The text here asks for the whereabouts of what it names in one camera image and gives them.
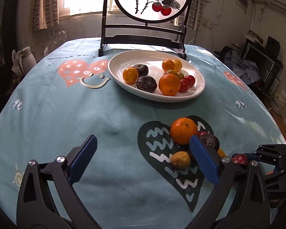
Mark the orange mandarin with stem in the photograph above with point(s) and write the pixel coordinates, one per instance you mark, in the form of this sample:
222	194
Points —
182	130

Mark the round painted screen on stand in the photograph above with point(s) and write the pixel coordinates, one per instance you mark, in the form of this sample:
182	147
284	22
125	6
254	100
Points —
157	22

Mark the pile of blue-grey clothes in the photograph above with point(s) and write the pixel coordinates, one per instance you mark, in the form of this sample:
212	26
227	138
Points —
246	70

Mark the right checked curtain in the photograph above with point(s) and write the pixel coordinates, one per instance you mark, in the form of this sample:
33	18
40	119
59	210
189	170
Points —
194	20

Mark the small red cherry tomato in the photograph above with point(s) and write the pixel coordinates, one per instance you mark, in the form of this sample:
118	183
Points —
184	86

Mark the large dark purple mangosteen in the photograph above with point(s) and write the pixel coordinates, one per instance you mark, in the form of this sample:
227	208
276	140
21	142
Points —
146	83

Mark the red cherry tomato on table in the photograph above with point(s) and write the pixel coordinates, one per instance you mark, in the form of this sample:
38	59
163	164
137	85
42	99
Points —
202	133

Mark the white plastic bucket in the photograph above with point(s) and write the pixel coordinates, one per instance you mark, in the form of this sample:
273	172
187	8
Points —
278	100

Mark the black metal rack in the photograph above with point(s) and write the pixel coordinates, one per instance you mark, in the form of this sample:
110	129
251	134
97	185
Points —
267	61

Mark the left checked curtain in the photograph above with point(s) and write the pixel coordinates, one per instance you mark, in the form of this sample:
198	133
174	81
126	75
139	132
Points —
43	14

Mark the white oval plate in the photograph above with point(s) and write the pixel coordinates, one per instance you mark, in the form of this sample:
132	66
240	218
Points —
153	60

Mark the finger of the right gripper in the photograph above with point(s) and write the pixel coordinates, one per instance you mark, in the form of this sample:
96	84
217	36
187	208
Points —
276	187
268	153

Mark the checked curtain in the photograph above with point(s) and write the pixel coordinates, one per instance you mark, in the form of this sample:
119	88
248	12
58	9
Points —
194	20
43	14

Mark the large orange mandarin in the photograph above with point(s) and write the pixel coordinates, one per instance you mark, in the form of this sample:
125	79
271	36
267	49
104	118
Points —
169	84

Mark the yellow spotted round fruit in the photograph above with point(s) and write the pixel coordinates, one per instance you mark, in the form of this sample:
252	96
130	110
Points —
177	65

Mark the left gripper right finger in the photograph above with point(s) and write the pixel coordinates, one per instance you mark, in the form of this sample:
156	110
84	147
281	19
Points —
250	207

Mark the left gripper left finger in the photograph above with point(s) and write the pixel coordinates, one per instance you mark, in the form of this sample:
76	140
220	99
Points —
36	207

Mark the greenish yellow tangerine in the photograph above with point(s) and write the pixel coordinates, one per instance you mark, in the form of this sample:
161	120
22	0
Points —
172	72

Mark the small yellow kumquat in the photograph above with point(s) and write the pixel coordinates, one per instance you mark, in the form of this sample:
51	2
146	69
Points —
180	75

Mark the dark red apple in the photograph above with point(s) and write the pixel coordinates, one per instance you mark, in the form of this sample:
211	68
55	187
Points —
240	159

